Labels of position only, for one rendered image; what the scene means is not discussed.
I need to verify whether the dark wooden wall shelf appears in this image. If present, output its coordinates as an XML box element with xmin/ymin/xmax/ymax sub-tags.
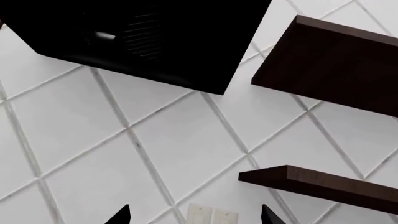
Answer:
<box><xmin>238</xmin><ymin>164</ymin><xmax>398</xmax><ymax>217</ymax></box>
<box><xmin>251</xmin><ymin>14</ymin><xmax>398</xmax><ymax>118</ymax></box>

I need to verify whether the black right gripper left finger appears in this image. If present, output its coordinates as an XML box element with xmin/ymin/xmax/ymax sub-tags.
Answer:
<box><xmin>104</xmin><ymin>203</ymin><xmax>131</xmax><ymax>224</ymax></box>

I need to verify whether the black range hood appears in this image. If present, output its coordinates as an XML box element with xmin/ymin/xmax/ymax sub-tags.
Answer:
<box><xmin>0</xmin><ymin>0</ymin><xmax>273</xmax><ymax>96</ymax></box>

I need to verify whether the white wall switch plate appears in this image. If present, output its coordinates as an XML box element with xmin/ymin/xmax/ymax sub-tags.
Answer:
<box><xmin>211</xmin><ymin>208</ymin><xmax>239</xmax><ymax>224</ymax></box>
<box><xmin>186</xmin><ymin>203</ymin><xmax>213</xmax><ymax>224</ymax></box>

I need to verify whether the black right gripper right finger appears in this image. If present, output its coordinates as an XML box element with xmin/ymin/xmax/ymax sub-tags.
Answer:
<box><xmin>261</xmin><ymin>203</ymin><xmax>285</xmax><ymax>224</ymax></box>

